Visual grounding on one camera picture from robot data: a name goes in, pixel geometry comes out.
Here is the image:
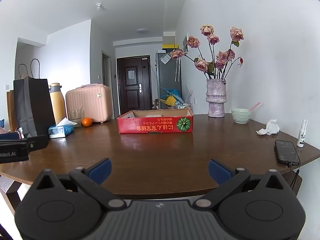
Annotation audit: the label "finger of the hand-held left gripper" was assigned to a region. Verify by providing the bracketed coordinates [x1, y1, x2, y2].
[19, 134, 49, 153]

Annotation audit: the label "crumpled white tissue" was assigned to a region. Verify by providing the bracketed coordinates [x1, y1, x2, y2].
[256, 119, 280, 136]

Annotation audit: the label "brown paper bag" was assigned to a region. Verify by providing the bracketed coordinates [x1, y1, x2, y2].
[6, 90, 18, 132]

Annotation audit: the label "red cardboard box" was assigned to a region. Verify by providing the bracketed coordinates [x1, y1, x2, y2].
[116, 109, 194, 134]

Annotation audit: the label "grey refrigerator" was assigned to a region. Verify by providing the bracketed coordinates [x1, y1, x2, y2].
[155, 51, 182, 110]

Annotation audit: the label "lilac ceramic vase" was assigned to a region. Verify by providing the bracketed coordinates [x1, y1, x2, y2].
[206, 79, 227, 118]

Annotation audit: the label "white feather decoration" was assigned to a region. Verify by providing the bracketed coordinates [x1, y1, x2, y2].
[184, 82, 194, 103]

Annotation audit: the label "blue and yellow toys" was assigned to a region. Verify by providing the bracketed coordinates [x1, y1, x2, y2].
[160, 88, 182, 109]

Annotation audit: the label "yellow thermos bottle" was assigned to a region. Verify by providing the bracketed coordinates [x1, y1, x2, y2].
[48, 83, 67, 125]

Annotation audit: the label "black paper bag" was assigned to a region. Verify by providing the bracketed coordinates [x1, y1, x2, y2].
[13, 59, 56, 138]

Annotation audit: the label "grey side door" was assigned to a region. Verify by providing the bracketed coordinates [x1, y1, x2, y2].
[102, 50, 112, 88]

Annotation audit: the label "dark brown entrance door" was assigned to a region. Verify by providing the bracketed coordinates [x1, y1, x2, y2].
[116, 54, 152, 118]

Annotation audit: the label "black charging cable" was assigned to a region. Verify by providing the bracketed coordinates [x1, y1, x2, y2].
[287, 162, 300, 189]

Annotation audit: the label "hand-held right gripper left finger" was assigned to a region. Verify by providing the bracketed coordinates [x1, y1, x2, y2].
[32, 158, 127, 208]

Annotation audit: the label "pink hard suitcase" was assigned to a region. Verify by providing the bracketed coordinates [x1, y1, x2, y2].
[65, 84, 112, 123]

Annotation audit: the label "dried pink roses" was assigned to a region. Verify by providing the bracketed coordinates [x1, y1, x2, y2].
[170, 25, 244, 80]

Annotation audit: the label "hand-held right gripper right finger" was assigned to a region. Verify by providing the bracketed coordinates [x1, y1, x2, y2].
[194, 159, 293, 208]

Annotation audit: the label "blue tissue pack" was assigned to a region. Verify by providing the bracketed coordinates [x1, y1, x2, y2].
[48, 117, 78, 139]

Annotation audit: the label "clear drinking glass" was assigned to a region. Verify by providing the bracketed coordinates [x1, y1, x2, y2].
[67, 109, 85, 128]

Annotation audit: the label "black smartphone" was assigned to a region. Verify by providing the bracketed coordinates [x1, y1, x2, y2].
[275, 140, 301, 165]

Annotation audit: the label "white spray bottle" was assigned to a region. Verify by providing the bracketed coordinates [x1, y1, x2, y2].
[297, 119, 308, 148]

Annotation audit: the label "clear folded umbrella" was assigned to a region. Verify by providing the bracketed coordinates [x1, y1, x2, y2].
[175, 57, 182, 82]

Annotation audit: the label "pale green bowl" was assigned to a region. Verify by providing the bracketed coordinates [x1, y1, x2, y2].
[231, 108, 252, 124]

